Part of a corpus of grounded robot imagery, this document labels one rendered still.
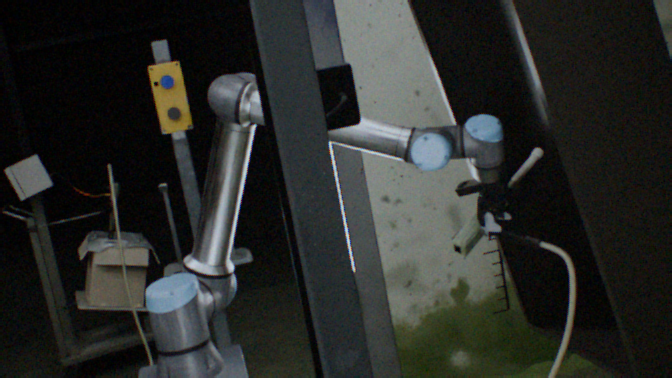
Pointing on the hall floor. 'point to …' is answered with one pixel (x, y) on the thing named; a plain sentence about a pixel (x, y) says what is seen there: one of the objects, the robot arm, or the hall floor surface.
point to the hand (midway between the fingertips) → (490, 227)
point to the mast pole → (312, 186)
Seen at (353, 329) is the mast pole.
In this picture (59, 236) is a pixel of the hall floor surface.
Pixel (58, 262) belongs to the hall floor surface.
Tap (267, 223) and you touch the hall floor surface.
